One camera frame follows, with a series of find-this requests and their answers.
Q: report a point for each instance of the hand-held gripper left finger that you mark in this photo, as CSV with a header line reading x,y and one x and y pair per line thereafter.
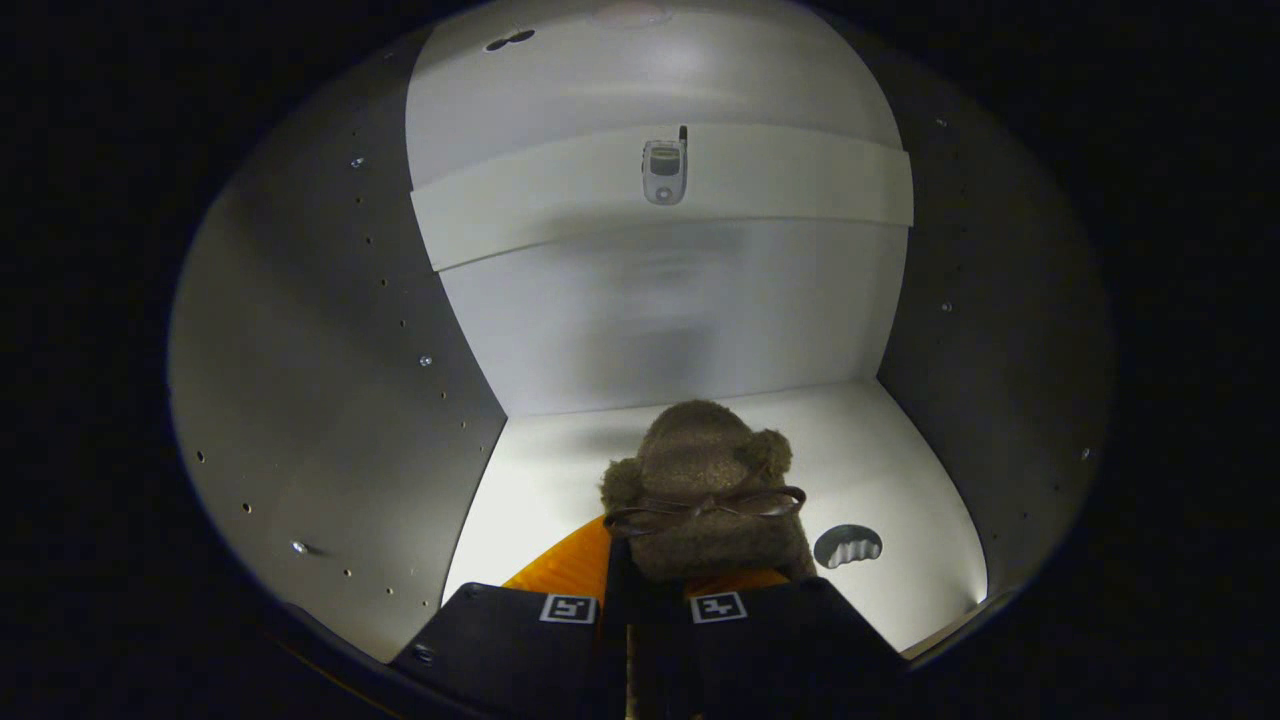
x,y
510,650

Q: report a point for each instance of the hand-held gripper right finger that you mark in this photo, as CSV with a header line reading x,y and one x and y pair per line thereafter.
x,y
780,650

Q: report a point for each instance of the brown fuzzy shoe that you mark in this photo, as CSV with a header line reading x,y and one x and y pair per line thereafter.
x,y
700,470

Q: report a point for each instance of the grey shoe cabinet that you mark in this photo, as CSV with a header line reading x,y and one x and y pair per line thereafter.
x,y
320,350

